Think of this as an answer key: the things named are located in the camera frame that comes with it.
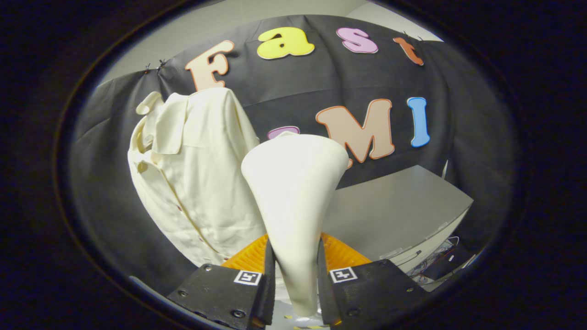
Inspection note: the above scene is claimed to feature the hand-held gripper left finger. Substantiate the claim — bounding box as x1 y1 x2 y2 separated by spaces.
166 233 277 330

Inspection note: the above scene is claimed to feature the black backdrop cloth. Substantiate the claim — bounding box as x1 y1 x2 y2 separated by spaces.
69 15 521 294

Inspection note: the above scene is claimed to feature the cream button shirt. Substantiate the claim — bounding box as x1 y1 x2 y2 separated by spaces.
127 87 267 267

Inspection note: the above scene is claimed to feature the tangle of floor cables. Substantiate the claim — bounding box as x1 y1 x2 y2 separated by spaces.
406 236 459 282

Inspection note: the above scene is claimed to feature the grey and white cabinet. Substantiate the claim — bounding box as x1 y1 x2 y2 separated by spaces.
321 165 474 275

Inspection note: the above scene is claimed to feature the white garment steamer head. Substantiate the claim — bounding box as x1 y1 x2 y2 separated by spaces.
241 132 350 318

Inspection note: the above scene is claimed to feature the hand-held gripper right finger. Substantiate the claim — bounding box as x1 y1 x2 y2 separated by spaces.
316 232 430 328

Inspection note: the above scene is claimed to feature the cream clothes hanger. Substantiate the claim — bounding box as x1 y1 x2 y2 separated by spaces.
136 91 164 115

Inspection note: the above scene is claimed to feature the black rectangular device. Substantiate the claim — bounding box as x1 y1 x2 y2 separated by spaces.
422 250 474 281

